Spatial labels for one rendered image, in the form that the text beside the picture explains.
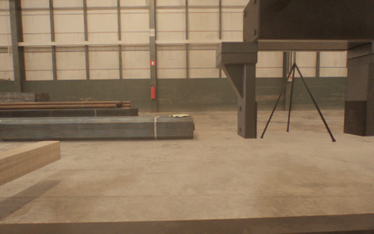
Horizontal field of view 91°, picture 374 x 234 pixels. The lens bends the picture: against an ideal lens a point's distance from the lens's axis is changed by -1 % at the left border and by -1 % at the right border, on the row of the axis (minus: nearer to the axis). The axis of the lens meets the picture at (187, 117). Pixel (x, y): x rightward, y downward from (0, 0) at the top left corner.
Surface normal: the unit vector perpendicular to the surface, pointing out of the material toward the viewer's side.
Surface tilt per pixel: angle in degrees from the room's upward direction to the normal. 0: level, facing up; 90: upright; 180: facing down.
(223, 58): 90
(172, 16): 90
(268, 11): 90
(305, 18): 90
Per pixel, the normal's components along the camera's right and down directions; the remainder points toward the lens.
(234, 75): 0.03, 0.07
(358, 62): -1.00, 0.01
